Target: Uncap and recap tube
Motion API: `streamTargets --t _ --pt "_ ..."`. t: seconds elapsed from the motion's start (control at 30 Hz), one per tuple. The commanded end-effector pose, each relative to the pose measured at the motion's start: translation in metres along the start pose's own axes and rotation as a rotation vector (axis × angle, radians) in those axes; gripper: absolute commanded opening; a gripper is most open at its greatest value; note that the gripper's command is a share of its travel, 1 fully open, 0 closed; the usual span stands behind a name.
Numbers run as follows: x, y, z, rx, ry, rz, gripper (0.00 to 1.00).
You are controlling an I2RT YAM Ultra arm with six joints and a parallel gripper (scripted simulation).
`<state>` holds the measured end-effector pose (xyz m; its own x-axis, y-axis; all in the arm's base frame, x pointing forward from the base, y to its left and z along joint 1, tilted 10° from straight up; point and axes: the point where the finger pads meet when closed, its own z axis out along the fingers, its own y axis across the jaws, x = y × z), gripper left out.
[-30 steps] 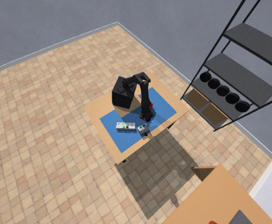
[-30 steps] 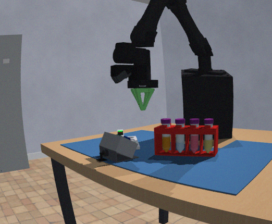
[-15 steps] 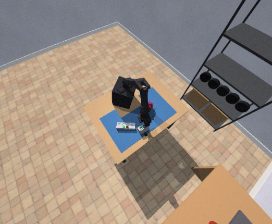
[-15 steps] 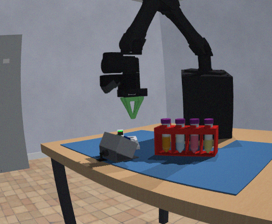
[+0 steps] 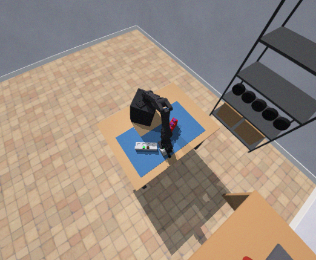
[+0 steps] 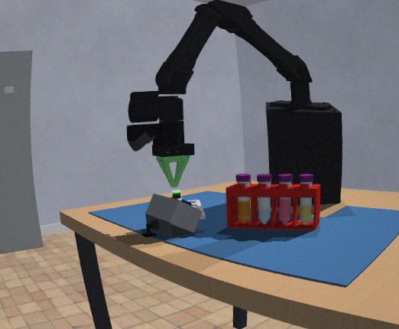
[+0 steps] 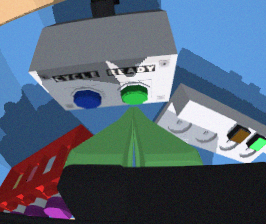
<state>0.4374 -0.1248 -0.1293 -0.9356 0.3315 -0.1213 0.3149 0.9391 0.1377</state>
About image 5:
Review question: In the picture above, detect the blue bench mat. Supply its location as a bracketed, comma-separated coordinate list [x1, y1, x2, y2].
[116, 101, 205, 177]

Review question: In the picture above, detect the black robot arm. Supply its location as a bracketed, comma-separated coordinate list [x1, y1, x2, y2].
[136, 90, 173, 154]

